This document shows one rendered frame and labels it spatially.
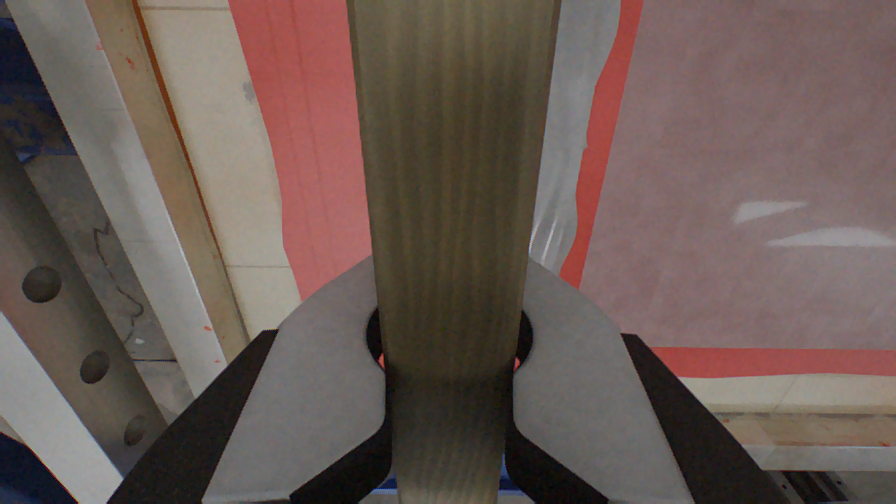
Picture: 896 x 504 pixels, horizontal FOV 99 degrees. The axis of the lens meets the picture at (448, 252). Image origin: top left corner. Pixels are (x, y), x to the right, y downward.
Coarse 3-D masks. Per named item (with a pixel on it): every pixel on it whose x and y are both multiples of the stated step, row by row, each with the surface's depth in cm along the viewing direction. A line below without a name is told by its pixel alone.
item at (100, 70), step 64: (64, 0) 18; (128, 0) 20; (64, 64) 19; (128, 64) 20; (128, 128) 20; (128, 192) 22; (192, 192) 25; (128, 256) 24; (192, 256) 25; (192, 320) 27; (192, 384) 30; (768, 448) 34; (832, 448) 34
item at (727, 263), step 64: (320, 192) 26; (576, 192) 26; (640, 192) 26; (704, 192) 26; (768, 192) 26; (832, 192) 26; (320, 256) 28; (576, 256) 28; (640, 256) 28; (704, 256) 28; (768, 256) 28; (832, 256) 28; (640, 320) 31; (704, 320) 31; (768, 320) 31; (832, 320) 31
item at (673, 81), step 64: (256, 0) 20; (320, 0) 20; (640, 0) 20; (704, 0) 20; (768, 0) 20; (832, 0) 20; (256, 64) 22; (320, 64) 22; (640, 64) 22; (704, 64) 22; (768, 64) 22; (832, 64) 22; (320, 128) 24; (640, 128) 24; (704, 128) 24; (768, 128) 24; (832, 128) 24
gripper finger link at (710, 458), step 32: (640, 352) 8; (672, 384) 8; (672, 416) 7; (704, 416) 7; (672, 448) 6; (704, 448) 6; (736, 448) 6; (704, 480) 6; (736, 480) 6; (768, 480) 6
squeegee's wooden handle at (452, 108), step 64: (384, 0) 5; (448, 0) 5; (512, 0) 5; (384, 64) 5; (448, 64) 5; (512, 64) 5; (384, 128) 6; (448, 128) 6; (512, 128) 6; (384, 192) 6; (448, 192) 6; (512, 192) 6; (384, 256) 7; (448, 256) 7; (512, 256) 7; (384, 320) 8; (448, 320) 7; (512, 320) 8; (448, 384) 8; (448, 448) 9
